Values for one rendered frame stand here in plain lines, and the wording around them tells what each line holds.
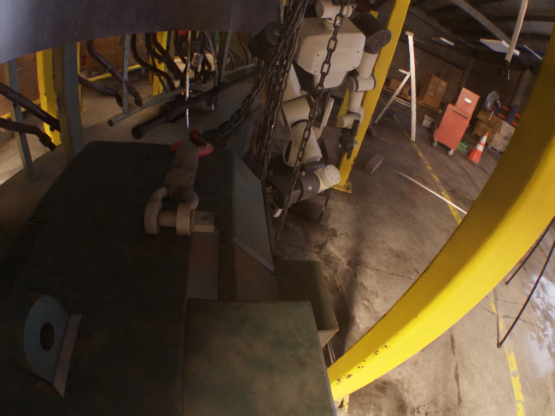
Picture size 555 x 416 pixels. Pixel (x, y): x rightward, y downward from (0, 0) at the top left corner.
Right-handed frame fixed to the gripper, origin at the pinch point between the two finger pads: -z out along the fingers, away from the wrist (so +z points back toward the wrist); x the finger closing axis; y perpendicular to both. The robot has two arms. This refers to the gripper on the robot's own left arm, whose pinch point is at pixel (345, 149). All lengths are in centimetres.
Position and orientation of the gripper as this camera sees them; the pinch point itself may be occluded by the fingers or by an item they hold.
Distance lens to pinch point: 162.5
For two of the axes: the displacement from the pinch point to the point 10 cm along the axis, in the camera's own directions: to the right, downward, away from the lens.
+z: -0.4, -5.3, -8.5
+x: 3.1, 8.0, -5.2
